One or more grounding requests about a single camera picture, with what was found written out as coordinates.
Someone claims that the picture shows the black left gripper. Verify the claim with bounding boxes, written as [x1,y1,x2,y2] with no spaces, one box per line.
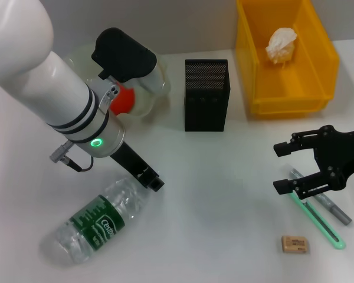
[109,141,166,193]

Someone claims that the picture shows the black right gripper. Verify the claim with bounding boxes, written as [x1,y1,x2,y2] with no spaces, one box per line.
[273,124,354,202]

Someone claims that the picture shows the clear green-label water bottle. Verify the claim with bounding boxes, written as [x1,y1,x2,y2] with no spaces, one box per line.
[40,173,153,265]

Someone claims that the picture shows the red-orange toy orange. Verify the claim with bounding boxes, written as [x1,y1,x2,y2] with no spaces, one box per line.
[109,82,136,116]

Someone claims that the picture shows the white paper ball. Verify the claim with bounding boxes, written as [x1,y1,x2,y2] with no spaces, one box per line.
[265,27,299,65]

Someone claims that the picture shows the grey marker pen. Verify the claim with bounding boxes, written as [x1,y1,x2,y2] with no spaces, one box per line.
[289,168,352,226]

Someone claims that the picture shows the green utility knife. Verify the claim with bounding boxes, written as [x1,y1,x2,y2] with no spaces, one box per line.
[289,193,346,251]

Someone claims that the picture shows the pale green glass fruit bowl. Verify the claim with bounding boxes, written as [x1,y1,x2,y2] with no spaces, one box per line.
[61,44,172,119]

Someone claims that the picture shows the beige eraser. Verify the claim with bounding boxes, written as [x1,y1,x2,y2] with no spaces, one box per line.
[281,235,309,254]

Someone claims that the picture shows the black mesh pen holder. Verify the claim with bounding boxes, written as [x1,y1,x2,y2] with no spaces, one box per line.
[184,58,231,133]

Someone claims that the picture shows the yellow plastic bin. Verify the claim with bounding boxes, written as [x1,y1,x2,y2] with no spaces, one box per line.
[235,0,340,119]

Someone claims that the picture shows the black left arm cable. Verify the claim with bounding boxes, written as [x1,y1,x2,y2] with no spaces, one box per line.
[49,140,94,172]

